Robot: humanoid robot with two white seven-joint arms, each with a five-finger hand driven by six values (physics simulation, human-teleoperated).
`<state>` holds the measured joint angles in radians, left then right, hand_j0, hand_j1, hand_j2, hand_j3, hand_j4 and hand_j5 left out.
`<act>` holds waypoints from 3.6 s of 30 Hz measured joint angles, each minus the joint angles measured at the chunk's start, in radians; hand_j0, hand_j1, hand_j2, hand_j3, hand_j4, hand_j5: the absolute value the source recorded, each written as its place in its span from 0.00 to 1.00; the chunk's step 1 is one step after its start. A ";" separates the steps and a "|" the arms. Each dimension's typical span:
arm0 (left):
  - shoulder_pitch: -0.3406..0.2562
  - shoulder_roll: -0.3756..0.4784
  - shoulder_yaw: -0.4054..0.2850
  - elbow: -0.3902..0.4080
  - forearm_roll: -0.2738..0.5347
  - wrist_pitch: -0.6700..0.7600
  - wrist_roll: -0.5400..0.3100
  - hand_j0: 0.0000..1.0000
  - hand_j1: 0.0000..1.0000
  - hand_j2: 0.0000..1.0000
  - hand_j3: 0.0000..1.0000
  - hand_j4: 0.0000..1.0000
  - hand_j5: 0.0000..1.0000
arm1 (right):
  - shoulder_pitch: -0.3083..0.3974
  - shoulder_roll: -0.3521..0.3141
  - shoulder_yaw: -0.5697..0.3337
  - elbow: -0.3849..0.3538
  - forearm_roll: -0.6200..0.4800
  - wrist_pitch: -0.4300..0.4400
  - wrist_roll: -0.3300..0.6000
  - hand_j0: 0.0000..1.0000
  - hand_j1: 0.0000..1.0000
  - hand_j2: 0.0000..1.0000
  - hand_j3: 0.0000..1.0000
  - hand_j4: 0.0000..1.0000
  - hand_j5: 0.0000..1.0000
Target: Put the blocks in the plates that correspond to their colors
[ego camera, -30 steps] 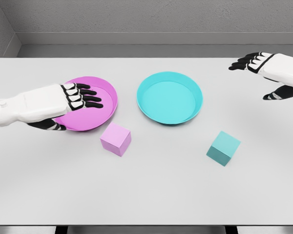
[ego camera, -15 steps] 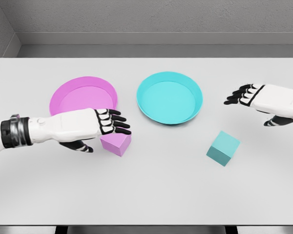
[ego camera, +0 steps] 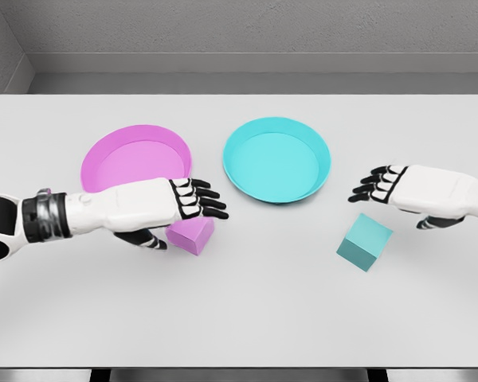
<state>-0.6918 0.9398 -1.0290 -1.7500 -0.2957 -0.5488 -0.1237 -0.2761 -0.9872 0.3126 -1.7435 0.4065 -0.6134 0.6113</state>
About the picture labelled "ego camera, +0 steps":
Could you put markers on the pink round plate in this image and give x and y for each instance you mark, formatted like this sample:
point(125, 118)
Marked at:
point(137, 159)

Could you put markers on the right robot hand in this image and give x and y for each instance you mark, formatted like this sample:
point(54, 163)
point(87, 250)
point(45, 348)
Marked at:
point(422, 189)

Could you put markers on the pink cube block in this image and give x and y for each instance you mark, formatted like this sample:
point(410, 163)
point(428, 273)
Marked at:
point(191, 235)

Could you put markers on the cyan round plate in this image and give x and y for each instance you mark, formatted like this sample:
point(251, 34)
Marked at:
point(277, 159)

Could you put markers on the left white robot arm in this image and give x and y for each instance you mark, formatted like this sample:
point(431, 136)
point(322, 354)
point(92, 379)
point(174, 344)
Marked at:
point(44, 217)

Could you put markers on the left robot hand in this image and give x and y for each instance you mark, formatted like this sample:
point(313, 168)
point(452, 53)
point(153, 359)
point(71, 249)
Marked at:
point(143, 203)

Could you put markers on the cyan cube block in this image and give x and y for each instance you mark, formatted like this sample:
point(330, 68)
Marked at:
point(364, 242)

